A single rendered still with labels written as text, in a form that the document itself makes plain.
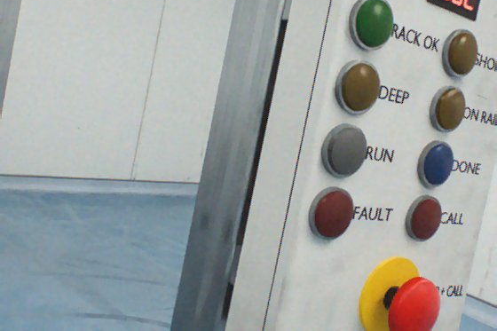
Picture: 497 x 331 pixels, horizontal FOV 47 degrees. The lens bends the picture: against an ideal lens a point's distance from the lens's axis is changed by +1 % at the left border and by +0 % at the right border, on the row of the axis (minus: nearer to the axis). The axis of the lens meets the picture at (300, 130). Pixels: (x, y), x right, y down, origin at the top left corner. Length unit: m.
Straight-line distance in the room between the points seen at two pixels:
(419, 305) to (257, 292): 0.10
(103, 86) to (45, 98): 0.42
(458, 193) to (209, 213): 0.17
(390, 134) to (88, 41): 4.11
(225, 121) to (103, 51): 4.07
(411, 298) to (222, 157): 0.15
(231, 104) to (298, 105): 0.07
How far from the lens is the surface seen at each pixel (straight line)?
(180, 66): 4.78
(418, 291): 0.36
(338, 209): 0.32
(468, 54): 0.38
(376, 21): 0.31
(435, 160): 0.37
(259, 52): 0.37
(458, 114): 0.37
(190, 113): 4.89
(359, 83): 0.31
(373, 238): 0.35
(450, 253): 0.42
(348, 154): 0.31
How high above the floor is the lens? 0.99
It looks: 3 degrees down
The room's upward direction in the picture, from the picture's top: 12 degrees clockwise
